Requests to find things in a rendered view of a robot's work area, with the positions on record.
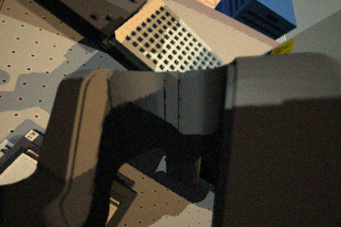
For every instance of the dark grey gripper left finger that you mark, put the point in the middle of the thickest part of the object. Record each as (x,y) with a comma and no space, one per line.
(100,120)

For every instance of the light grey label reading n2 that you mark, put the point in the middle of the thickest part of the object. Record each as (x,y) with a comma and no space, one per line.
(4,147)

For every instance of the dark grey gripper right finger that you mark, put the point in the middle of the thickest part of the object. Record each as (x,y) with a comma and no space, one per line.
(269,129)

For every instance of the grey flat base plate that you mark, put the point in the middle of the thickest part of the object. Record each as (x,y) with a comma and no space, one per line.
(38,49)

